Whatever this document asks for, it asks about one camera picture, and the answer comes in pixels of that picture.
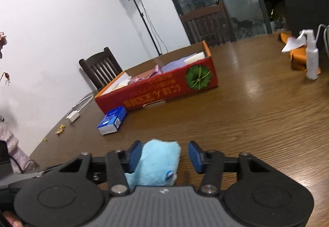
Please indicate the black light stand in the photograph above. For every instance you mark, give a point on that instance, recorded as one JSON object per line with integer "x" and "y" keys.
{"x": 144, "y": 18}

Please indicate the orange cloth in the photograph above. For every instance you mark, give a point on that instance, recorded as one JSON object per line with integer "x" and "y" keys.
{"x": 298, "y": 58}

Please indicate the light blue plush toy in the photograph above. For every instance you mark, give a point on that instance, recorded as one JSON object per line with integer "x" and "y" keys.
{"x": 154, "y": 162}

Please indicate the yellow candy pieces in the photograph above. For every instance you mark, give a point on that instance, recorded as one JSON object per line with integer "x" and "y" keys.
{"x": 61, "y": 130}

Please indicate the brown wooden chair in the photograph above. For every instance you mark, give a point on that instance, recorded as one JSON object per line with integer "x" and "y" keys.
{"x": 208, "y": 23}

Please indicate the purple knitted cloth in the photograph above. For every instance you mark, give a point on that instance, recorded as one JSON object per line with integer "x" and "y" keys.
{"x": 176, "y": 65}

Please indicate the white tissue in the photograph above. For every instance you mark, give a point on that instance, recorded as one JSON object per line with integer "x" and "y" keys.
{"x": 293, "y": 44}

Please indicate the small blue box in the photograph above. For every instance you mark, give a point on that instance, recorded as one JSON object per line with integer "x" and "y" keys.
{"x": 111, "y": 121}

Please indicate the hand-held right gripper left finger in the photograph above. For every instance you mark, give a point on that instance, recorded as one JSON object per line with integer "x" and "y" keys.
{"x": 135, "y": 156}

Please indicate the person's left hand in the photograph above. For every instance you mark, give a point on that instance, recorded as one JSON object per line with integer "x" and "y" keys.
{"x": 11, "y": 219}

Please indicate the white spray bottle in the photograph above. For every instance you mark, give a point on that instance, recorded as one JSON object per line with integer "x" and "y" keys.
{"x": 312, "y": 59}

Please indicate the dark wooden chair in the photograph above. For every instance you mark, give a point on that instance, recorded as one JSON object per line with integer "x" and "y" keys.
{"x": 101, "y": 70}

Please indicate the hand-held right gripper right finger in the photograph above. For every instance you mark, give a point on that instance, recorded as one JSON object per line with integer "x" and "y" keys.
{"x": 196, "y": 157}

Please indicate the white foam block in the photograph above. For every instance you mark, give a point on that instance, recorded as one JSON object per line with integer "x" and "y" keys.
{"x": 195, "y": 58}

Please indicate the red cardboard box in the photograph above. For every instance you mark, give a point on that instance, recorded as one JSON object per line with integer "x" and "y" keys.
{"x": 159, "y": 90}

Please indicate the pink knitted cloth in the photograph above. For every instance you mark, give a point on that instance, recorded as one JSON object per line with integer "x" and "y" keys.
{"x": 11, "y": 144}

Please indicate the white charger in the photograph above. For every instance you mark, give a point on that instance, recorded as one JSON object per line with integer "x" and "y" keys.
{"x": 73, "y": 117}

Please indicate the potted plant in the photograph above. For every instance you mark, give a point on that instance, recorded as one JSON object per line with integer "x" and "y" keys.
{"x": 278, "y": 17}

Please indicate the dried flowers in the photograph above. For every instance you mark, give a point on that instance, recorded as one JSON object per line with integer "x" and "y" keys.
{"x": 3, "y": 41}

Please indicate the pink satin cloth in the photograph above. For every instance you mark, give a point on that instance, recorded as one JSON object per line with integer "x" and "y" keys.
{"x": 144, "y": 77}

